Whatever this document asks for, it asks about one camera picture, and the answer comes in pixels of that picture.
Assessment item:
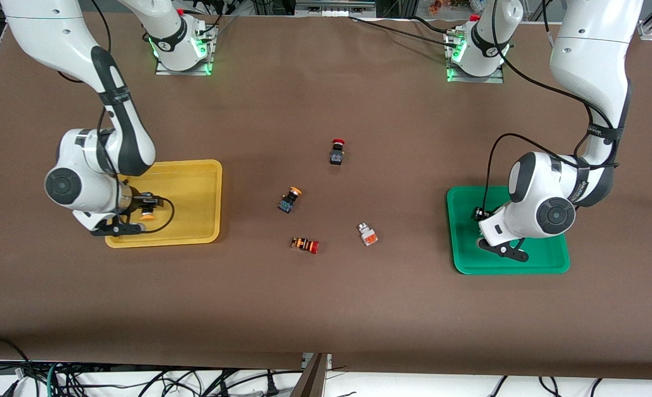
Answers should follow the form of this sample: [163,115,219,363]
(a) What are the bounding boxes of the orange block white push button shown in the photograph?
[357,222,379,246]

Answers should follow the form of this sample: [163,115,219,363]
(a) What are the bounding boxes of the green floor cable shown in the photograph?
[46,363,63,397]

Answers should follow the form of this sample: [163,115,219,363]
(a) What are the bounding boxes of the black base cable bundle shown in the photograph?
[185,0,239,42]

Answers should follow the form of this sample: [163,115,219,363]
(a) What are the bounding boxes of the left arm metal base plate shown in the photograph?
[446,30,504,84]

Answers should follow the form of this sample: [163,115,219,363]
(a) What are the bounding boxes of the black floor cable tangle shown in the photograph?
[56,367,304,397]

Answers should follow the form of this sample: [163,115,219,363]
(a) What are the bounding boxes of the small yellow cap push button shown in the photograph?
[277,187,303,214]

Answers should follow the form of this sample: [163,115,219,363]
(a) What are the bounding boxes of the long black table cable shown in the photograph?
[348,15,462,45]

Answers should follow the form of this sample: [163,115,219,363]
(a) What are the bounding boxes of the grey support beam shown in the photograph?
[290,353,331,397]

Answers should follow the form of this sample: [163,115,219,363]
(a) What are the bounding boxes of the yellow plastic tray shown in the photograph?
[105,159,223,249]

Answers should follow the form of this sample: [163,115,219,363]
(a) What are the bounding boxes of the short black table cable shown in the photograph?
[410,15,459,34]

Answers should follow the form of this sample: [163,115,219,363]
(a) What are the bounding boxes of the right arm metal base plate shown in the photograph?
[155,25,215,76]

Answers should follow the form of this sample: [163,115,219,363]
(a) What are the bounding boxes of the grey power strip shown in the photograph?
[296,0,376,17]

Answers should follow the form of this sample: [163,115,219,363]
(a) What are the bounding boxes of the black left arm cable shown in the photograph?
[483,0,620,221]

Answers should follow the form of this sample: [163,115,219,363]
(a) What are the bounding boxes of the green plastic tray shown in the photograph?
[446,186,571,275]

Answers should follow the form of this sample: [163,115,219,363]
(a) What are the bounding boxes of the black arc floor cable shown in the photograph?
[0,335,31,381]

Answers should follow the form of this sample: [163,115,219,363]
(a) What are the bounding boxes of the brown table cover sheet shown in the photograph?
[0,11,652,381]

